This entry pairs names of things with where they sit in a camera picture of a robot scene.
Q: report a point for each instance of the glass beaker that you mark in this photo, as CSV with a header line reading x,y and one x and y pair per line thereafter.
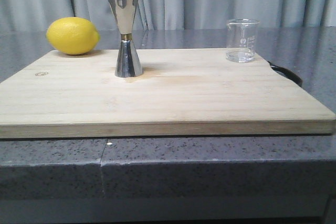
x,y
241,39

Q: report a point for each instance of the steel double jigger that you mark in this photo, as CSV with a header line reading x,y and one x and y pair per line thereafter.
x,y
128,63

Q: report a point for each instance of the wooden cutting board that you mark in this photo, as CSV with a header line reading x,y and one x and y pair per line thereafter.
x,y
181,92

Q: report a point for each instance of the yellow lemon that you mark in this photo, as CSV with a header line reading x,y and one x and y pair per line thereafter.
x,y
73,35

